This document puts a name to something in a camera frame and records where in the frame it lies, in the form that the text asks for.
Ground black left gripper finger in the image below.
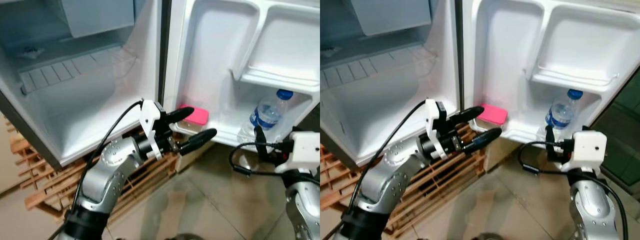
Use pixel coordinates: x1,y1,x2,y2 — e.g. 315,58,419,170
177,128,218,156
447,105,485,127
165,106,195,126
464,127,503,153

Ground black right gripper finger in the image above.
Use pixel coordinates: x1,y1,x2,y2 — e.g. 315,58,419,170
253,124,269,152
544,124,559,162

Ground clear container with pink lid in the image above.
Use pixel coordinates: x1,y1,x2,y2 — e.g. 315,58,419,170
176,104,210,137
471,104,509,137

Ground clear water bottle blue cap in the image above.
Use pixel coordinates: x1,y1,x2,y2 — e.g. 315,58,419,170
238,88,295,147
536,88,584,143

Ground white mini fridge door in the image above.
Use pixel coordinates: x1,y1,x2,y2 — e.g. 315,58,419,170
457,0,640,147
162,0,321,150

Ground silver mini fridge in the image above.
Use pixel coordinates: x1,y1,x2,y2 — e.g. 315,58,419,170
320,0,465,170
0,0,173,170

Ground clear fridge shelf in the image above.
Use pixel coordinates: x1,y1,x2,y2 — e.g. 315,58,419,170
19,46,137,95
321,44,437,93

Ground wooden slatted rack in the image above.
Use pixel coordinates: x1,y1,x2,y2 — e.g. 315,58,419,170
9,117,201,223
320,124,488,240

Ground grey freezer compartment flap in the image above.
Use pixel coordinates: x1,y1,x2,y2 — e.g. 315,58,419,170
59,0,136,39
349,0,432,37

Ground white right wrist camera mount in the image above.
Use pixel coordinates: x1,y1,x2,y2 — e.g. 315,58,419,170
274,131,321,176
560,130,609,174

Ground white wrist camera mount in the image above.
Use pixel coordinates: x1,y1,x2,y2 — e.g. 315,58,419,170
423,98,452,162
274,131,321,176
560,130,609,174
138,99,167,162

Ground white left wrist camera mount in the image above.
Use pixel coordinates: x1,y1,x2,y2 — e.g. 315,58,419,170
138,99,167,162
423,98,452,162

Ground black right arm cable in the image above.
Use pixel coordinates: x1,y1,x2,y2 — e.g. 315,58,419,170
228,141,288,177
516,141,630,240

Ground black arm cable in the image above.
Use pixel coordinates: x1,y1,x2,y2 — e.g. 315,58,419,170
228,141,288,177
70,98,146,221
347,97,429,223
516,141,630,240

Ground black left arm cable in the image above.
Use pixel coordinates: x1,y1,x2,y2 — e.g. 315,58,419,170
347,97,429,223
70,98,146,221

